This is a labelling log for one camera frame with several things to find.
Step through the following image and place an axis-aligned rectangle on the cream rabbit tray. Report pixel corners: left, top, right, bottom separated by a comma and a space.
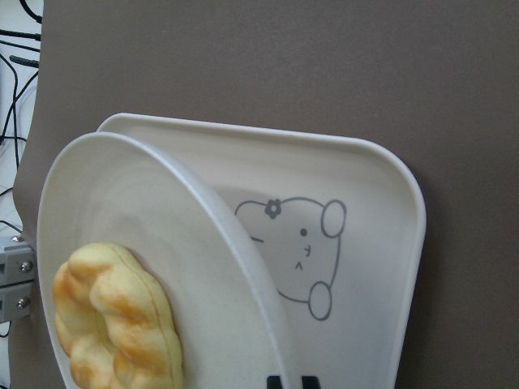
100, 113, 427, 388

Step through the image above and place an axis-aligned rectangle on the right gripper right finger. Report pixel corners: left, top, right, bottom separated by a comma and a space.
301, 366, 320, 389

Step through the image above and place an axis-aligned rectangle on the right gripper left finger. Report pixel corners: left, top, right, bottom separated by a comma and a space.
266, 370, 284, 389

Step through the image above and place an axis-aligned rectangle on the twisted ring donut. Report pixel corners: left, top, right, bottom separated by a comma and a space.
53, 242, 183, 388

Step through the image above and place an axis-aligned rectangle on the grey round plate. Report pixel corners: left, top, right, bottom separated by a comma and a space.
36, 132, 301, 388

